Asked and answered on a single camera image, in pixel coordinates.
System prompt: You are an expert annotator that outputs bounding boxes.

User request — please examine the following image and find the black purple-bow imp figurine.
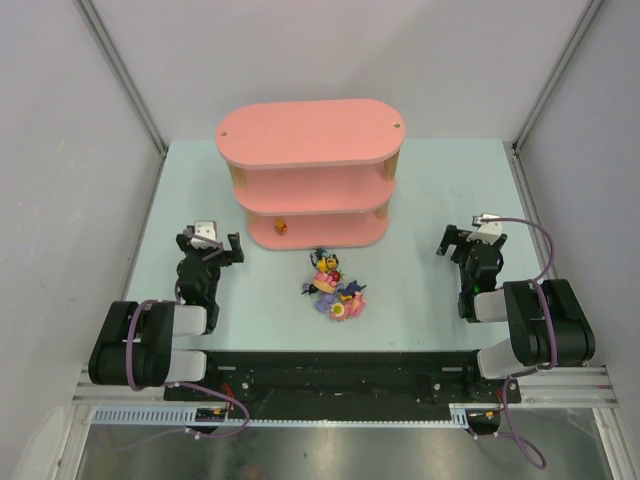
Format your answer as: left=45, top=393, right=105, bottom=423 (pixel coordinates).
left=301, top=282, right=319, bottom=295

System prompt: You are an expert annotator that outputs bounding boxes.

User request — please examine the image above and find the pink bear strawberry figurine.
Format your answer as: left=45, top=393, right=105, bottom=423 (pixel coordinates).
left=311, top=270, right=342, bottom=294

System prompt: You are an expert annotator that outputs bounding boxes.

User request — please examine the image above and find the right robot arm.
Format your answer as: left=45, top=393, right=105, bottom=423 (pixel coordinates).
left=436, top=215, right=596, bottom=380

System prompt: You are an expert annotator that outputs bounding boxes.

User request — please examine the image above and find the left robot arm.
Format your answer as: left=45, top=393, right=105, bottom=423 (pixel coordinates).
left=88, top=222, right=244, bottom=391

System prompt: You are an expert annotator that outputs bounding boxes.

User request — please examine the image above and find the pink three-tier shelf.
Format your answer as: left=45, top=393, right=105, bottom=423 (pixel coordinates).
left=216, top=99, right=406, bottom=251

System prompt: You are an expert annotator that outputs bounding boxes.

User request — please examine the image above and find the yellow bear figurine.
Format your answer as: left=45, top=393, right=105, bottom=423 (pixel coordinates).
left=274, top=218, right=288, bottom=235

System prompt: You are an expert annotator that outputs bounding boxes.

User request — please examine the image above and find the yellow mouse dragon-costume figurine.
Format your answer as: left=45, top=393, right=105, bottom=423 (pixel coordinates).
left=310, top=248, right=339, bottom=273

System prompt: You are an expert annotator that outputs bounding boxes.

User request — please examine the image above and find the purple bunny figurine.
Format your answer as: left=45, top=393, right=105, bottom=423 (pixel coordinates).
left=314, top=293, right=336, bottom=314

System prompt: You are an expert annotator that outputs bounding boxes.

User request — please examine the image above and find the yellow mouse navy-hood figurine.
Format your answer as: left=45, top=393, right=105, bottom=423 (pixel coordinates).
left=338, top=280, right=366, bottom=301

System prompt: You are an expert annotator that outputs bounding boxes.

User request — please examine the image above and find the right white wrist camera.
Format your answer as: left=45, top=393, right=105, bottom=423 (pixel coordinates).
left=467, top=213, right=503, bottom=245

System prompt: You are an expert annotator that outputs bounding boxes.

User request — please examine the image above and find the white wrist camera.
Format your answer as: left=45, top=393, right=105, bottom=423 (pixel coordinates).
left=467, top=213, right=503, bottom=245
left=191, top=221, right=218, bottom=249

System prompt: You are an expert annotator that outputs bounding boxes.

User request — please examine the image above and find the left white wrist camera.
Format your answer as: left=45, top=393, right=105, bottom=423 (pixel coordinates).
left=191, top=221, right=218, bottom=249

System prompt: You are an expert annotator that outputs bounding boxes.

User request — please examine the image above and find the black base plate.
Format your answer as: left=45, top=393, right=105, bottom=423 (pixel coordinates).
left=163, top=349, right=522, bottom=407

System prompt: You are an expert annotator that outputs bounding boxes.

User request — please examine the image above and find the grey slotted cable duct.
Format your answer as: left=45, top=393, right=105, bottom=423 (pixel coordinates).
left=92, top=405, right=498, bottom=428

